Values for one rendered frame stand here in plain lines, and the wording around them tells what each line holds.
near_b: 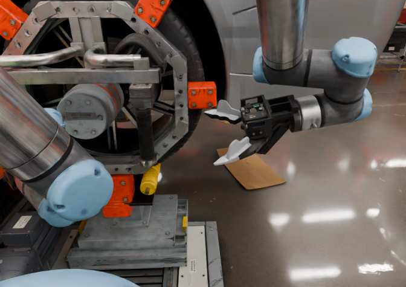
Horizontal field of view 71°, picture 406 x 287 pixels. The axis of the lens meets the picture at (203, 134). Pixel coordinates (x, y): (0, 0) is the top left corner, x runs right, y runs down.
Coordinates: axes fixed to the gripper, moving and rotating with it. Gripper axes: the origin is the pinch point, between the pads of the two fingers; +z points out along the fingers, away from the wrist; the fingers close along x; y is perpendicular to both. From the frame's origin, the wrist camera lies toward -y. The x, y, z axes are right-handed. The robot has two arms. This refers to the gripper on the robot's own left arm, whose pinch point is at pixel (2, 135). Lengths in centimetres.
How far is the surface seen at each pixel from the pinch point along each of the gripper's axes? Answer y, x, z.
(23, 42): -18.8, 14.0, 15.0
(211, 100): -1, 51, -22
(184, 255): 67, 45, -13
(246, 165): 82, 142, 22
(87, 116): -2.4, 17.2, -8.8
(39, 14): -25.8, 18.1, 10.5
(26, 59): -17.5, 8.0, -5.0
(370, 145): 83, 242, -37
